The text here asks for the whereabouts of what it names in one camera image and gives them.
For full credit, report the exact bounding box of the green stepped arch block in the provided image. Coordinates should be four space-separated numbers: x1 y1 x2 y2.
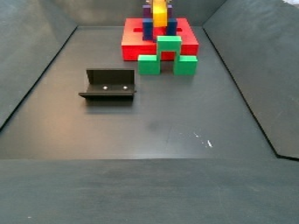
138 36 199 75

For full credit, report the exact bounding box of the red insertion board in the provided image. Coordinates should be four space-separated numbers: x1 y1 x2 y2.
120 17 200 62

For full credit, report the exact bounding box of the yellow rectangular block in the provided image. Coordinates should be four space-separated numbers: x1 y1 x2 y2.
152 0 168 27

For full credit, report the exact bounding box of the dark blue U block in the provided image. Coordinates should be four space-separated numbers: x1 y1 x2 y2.
143 18 178 41

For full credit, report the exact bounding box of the purple U block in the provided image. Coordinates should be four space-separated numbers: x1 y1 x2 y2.
143 4 174 18

